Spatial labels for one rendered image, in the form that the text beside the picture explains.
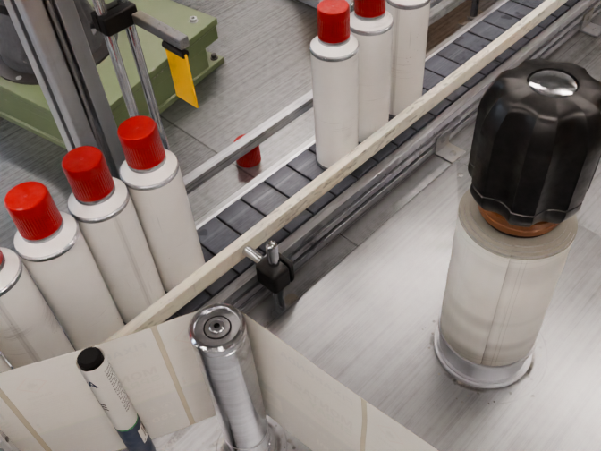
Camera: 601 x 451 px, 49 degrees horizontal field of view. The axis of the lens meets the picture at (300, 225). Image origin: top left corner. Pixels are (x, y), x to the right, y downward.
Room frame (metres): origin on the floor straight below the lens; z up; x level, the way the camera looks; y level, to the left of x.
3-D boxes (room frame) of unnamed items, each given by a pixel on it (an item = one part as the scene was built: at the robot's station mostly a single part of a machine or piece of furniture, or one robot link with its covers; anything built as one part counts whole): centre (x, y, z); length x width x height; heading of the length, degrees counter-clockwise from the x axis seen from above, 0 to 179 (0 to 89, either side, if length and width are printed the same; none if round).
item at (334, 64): (0.60, -0.05, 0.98); 0.05 x 0.05 x 0.20
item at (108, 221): (0.40, 0.17, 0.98); 0.05 x 0.05 x 0.20
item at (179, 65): (0.49, 0.09, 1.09); 0.03 x 0.01 x 0.06; 42
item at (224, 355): (0.24, 0.06, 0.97); 0.05 x 0.05 x 0.19
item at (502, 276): (0.32, -0.16, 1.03); 0.09 x 0.09 x 0.30
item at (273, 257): (0.41, 0.03, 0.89); 0.03 x 0.03 x 0.12; 42
